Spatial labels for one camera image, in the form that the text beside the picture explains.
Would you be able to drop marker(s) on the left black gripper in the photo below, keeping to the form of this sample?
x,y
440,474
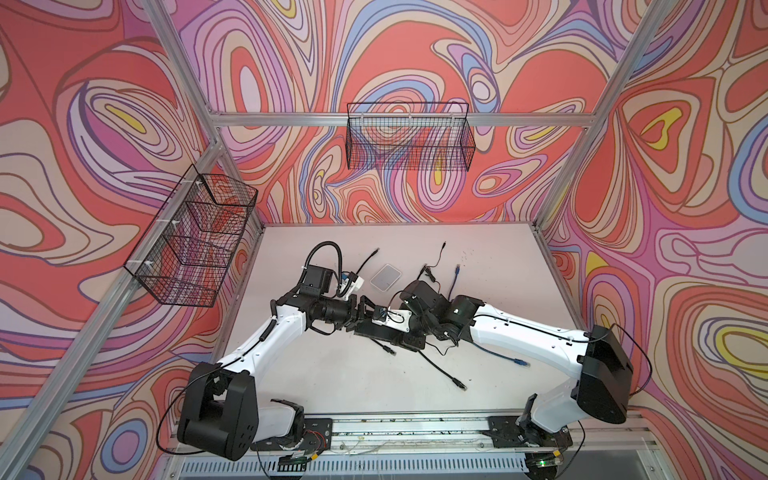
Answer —
x,y
361,317

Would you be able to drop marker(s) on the black network switch box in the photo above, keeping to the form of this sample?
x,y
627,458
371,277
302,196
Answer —
x,y
390,336

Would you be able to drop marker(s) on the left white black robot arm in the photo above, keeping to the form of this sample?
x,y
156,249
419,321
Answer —
x,y
221,413

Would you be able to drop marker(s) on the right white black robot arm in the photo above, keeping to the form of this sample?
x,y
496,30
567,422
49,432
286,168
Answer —
x,y
598,371

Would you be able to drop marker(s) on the white square router box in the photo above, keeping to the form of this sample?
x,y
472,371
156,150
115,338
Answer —
x,y
386,277

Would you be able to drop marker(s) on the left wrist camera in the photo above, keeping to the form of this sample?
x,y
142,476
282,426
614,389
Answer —
x,y
351,283

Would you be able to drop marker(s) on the aluminium front rail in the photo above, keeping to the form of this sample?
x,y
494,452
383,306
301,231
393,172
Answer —
x,y
445,445

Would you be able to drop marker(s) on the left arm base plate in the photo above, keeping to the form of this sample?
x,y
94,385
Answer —
x,y
307,435

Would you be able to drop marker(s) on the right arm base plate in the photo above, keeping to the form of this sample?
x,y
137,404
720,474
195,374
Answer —
x,y
528,433

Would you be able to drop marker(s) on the rear black wire basket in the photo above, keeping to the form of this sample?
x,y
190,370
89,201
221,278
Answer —
x,y
409,136

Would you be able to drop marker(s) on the black wire basket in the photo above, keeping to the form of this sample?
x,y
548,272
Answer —
x,y
409,136
192,241

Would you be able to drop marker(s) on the left black wire basket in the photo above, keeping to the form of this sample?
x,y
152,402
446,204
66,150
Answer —
x,y
192,241

